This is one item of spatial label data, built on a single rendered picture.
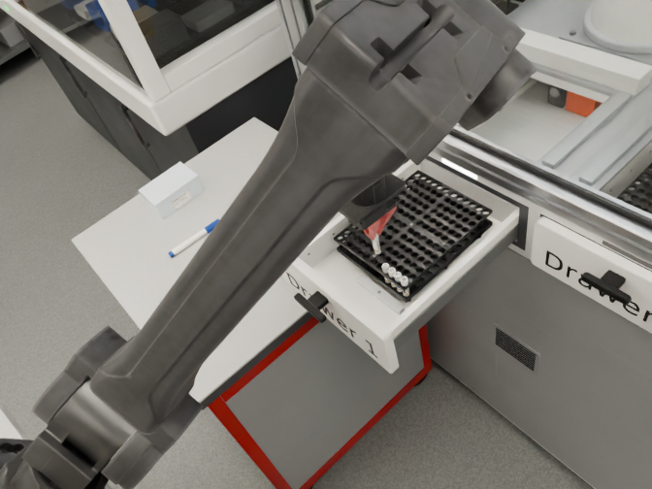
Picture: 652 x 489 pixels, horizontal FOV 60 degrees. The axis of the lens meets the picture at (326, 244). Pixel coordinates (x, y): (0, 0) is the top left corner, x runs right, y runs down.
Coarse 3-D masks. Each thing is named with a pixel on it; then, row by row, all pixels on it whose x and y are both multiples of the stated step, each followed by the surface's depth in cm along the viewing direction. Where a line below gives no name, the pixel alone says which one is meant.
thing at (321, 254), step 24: (408, 168) 110; (432, 168) 110; (480, 192) 103; (504, 216) 102; (480, 240) 102; (504, 240) 97; (312, 264) 105; (336, 264) 105; (456, 264) 92; (480, 264) 95; (360, 288) 101; (384, 288) 99; (432, 288) 90; (456, 288) 94; (384, 312) 96; (408, 312) 88; (432, 312) 92; (408, 336) 91
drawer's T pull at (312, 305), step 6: (300, 294) 93; (312, 294) 92; (318, 294) 92; (300, 300) 92; (306, 300) 92; (312, 300) 92; (318, 300) 91; (324, 300) 91; (306, 306) 91; (312, 306) 91; (318, 306) 91; (324, 306) 92; (312, 312) 90; (318, 312) 90; (318, 318) 89; (324, 318) 89
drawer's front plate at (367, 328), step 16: (288, 272) 101; (304, 272) 94; (304, 288) 99; (320, 288) 91; (336, 288) 90; (336, 304) 90; (352, 304) 87; (336, 320) 96; (352, 320) 88; (368, 320) 85; (368, 336) 87; (384, 336) 83; (368, 352) 93; (384, 352) 86; (384, 368) 91
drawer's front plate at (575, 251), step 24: (552, 240) 90; (576, 240) 86; (552, 264) 94; (576, 264) 89; (600, 264) 85; (624, 264) 82; (576, 288) 93; (624, 288) 84; (648, 288) 80; (624, 312) 88
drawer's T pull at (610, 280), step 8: (608, 272) 84; (584, 280) 84; (592, 280) 83; (600, 280) 83; (608, 280) 83; (616, 280) 82; (624, 280) 82; (600, 288) 83; (608, 288) 82; (616, 288) 81; (616, 296) 81; (624, 296) 80; (624, 304) 81
